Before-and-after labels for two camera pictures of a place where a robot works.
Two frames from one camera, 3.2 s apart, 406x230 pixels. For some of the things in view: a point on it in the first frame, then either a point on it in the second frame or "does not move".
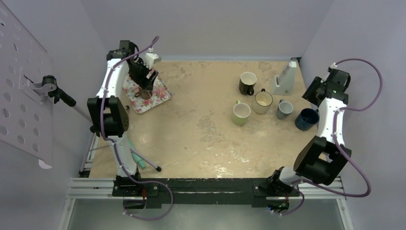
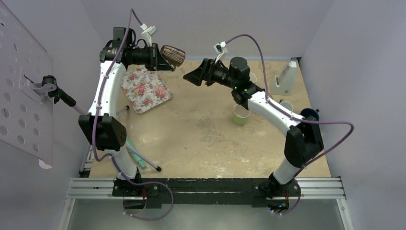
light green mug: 241,112 does not move
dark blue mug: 307,118 does not move
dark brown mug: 144,94 to 174,56
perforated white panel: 26,122 does not move
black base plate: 201,192 does not move
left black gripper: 145,83 to 157,63
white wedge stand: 282,85 does not move
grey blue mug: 284,109 does not move
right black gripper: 318,82 to 205,72
